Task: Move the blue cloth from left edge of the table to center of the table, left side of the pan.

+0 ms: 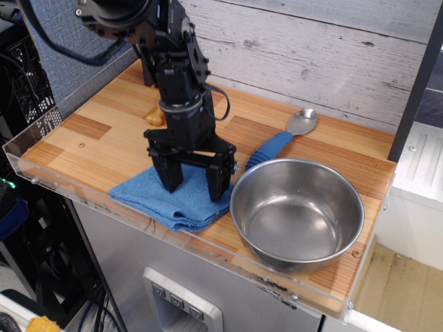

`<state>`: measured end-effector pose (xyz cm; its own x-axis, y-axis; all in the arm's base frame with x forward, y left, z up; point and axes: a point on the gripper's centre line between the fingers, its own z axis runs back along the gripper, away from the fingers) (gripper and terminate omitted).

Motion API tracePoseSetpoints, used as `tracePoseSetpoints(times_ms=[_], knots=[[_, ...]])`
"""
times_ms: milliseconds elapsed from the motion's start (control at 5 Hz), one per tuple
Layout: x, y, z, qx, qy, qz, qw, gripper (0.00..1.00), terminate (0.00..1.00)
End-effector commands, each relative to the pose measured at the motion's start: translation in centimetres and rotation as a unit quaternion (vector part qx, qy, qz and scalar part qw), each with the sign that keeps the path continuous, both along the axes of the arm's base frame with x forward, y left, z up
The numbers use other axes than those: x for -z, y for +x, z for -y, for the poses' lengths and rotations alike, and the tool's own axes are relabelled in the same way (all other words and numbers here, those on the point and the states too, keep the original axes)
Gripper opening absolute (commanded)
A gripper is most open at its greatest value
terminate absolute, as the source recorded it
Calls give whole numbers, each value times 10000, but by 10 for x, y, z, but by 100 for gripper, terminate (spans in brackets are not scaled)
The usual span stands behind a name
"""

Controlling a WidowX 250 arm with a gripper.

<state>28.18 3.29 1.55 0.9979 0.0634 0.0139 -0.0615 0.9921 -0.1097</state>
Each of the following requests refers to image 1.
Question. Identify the clear acrylic table guard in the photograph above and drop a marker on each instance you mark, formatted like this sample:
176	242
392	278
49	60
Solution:
100	144

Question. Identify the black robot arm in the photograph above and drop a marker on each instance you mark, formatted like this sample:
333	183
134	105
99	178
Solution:
173	63

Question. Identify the dark grey post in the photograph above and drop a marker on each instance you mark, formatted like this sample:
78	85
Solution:
149	69
423	76

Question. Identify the black plastic crate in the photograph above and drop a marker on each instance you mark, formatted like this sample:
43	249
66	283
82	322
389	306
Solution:
30	86

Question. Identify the silver cabinet with buttons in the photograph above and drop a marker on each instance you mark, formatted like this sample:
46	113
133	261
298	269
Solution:
122	252

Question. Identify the spoon with blue handle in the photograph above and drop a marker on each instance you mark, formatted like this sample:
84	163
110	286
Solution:
298	125

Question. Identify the dark grey left post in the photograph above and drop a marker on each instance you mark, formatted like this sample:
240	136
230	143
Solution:
149	69

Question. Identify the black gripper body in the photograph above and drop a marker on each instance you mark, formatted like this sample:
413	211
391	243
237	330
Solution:
190	137

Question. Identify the dark grey right post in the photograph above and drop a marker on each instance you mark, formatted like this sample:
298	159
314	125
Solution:
423	76

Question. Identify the stainless steel bowl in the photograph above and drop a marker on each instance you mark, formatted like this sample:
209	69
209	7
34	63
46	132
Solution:
296	215

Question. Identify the yellow toy chicken drumstick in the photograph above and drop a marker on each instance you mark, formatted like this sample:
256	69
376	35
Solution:
155	117

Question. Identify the yellow object at bottom left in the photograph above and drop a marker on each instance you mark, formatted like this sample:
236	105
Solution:
42	324

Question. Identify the blue cloth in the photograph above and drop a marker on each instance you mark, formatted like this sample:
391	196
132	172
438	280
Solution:
187	208

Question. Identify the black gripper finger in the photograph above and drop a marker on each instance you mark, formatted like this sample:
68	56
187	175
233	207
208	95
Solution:
169	172
218	178

